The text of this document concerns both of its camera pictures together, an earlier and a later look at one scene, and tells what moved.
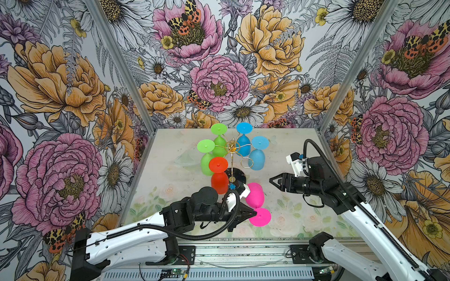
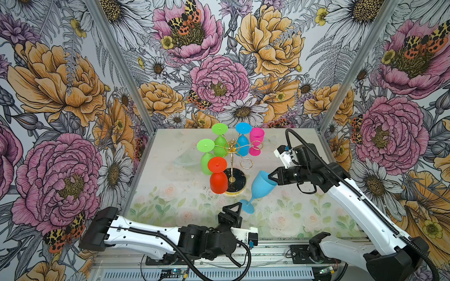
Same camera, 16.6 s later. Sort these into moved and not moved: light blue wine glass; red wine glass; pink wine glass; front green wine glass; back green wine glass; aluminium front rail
Moved: light blue wine glass; pink wine glass
Not moved: red wine glass; back green wine glass; front green wine glass; aluminium front rail
